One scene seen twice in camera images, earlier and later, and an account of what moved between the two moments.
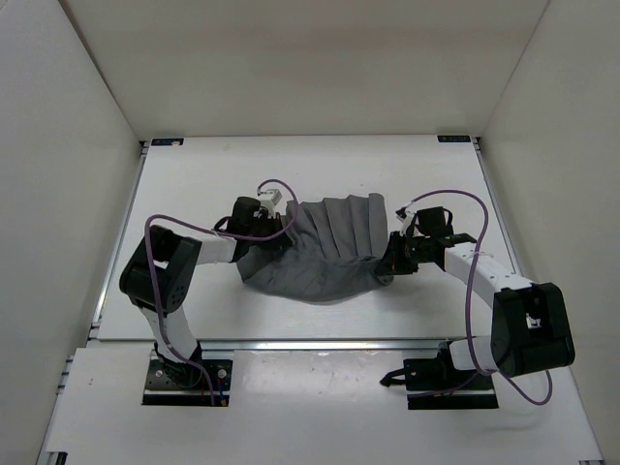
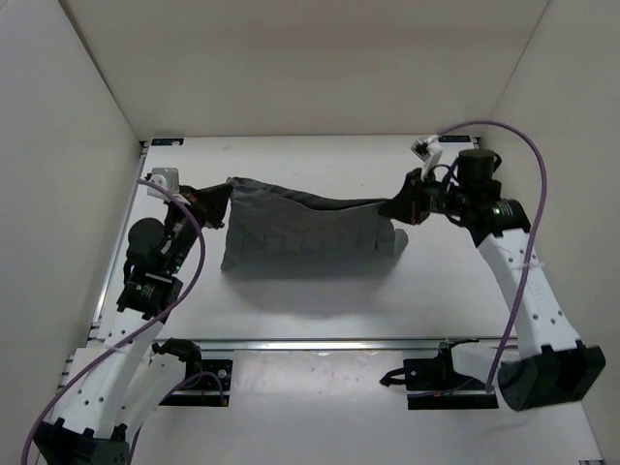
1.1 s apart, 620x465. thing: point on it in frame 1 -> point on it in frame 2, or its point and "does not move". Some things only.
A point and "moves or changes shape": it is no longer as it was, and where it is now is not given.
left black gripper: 277,243 -> 215,200
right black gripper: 392,263 -> 406,205
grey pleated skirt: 335,250 moves or changes shape
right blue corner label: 454,139 does not move
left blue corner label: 167,141 does not move
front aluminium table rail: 289,346 does not move
